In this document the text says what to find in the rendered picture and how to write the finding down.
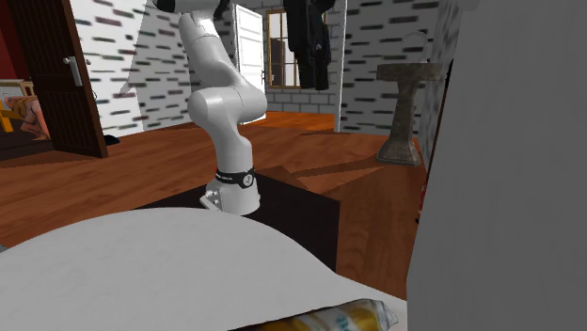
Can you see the white panelled door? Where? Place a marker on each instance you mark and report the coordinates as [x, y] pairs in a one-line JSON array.
[[250, 46]]

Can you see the yellow and white packet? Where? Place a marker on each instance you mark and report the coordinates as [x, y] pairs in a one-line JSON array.
[[339, 317]]

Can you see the dark brown wooden door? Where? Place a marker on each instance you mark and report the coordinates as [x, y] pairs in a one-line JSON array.
[[55, 91]]

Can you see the wooden framed window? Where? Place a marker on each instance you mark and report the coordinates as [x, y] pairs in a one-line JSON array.
[[277, 59]]

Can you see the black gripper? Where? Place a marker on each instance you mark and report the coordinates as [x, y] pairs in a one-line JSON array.
[[308, 32]]

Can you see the dark robot stand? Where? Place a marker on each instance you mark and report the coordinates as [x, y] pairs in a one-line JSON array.
[[298, 215]]

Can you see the grey stone pedestal sink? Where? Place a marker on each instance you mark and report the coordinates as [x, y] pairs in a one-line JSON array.
[[406, 114]]

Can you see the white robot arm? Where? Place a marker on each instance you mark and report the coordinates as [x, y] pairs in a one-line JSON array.
[[231, 103]]

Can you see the large grey flat block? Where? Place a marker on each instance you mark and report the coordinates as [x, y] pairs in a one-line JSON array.
[[509, 174]]

